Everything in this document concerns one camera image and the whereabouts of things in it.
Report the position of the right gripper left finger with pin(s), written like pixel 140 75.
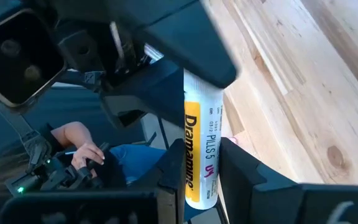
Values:
pixel 169 180

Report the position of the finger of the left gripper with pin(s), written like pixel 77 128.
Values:
pixel 188 40
pixel 154 93

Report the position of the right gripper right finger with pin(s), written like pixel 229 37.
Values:
pixel 253 193

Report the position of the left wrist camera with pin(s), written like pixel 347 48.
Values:
pixel 17 59

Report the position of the person's hand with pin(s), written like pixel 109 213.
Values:
pixel 87 155

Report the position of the white yellow Dramamine tube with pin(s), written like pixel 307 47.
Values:
pixel 202 140

